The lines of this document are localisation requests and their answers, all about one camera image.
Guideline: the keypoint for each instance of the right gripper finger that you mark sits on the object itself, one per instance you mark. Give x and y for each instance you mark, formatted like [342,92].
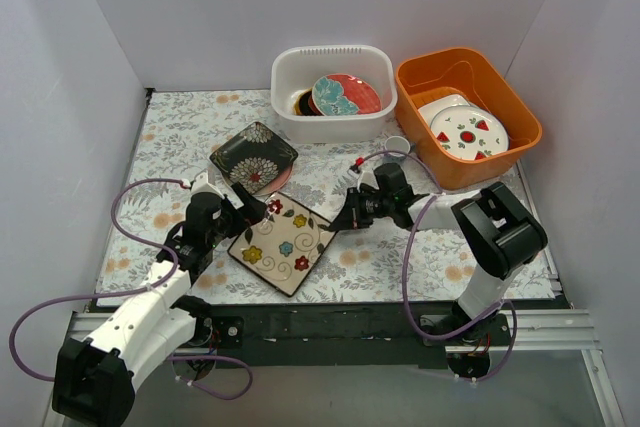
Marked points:
[351,206]
[345,220]

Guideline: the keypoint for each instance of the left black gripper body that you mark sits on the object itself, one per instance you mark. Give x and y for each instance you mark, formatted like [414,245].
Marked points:
[235,207]

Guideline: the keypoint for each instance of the orange plastic bin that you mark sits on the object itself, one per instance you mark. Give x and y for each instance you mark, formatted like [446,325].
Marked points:
[469,73]

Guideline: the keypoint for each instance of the black floral square plate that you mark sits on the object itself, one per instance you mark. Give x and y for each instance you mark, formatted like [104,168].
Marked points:
[254,157]

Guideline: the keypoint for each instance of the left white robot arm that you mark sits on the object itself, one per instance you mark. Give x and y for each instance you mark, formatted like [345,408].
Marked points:
[96,378]

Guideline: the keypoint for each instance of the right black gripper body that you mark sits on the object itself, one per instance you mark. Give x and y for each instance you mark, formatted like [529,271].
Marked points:
[353,207]

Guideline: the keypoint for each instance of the yellow dotted scalloped plate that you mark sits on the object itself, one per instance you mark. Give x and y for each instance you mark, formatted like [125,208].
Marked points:
[300,104]

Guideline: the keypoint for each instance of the pink round plate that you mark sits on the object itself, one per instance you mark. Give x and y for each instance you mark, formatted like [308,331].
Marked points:
[280,182]

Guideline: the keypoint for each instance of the white plate in orange bin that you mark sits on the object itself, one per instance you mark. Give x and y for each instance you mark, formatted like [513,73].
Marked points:
[430,110]

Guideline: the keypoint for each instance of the square dark rimmed plate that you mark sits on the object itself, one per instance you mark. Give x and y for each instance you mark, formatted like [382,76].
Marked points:
[283,248]

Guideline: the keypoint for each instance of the watermelon pattern round plate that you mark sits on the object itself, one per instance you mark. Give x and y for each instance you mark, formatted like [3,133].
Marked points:
[469,133]

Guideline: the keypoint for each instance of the floral patterned table mat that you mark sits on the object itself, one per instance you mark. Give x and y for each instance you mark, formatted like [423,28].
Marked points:
[182,129]

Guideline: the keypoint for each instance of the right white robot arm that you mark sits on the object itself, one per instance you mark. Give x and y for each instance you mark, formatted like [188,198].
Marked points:
[501,233]

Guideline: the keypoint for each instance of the small grey white cup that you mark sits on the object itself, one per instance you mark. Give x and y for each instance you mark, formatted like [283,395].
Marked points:
[397,148]

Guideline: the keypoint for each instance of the red and teal round plate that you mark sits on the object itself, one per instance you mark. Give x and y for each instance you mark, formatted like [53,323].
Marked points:
[341,94]

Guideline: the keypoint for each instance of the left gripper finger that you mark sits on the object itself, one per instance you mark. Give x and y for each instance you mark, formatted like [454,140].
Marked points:
[252,210]
[237,229]

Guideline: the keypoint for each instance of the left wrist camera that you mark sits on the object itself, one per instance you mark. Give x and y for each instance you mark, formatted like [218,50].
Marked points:
[201,184]

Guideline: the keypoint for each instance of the white plastic bin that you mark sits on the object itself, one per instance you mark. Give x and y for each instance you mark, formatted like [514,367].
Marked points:
[294,72]

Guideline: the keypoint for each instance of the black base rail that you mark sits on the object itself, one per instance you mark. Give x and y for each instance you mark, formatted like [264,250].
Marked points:
[379,334]

